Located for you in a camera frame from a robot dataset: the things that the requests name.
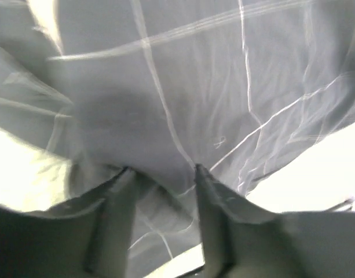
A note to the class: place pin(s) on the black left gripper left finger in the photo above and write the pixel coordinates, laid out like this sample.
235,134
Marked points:
87,236

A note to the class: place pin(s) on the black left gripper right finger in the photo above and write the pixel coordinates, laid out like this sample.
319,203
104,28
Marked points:
241,239

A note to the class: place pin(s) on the dark grey checked pillowcase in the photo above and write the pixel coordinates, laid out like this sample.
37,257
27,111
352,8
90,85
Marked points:
242,87

